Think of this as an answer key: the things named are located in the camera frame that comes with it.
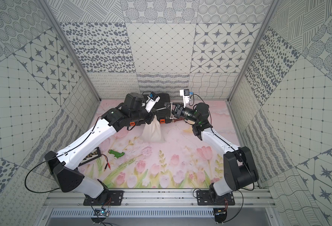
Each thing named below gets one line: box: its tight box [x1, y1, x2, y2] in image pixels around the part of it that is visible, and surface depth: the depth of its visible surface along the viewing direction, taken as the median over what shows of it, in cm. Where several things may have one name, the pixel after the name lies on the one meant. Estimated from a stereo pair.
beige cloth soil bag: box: [141, 114, 165, 143], surface depth 82 cm
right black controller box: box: [213, 208, 228, 224], surface depth 73 cm
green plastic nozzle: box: [108, 149, 126, 160], surface depth 91 cm
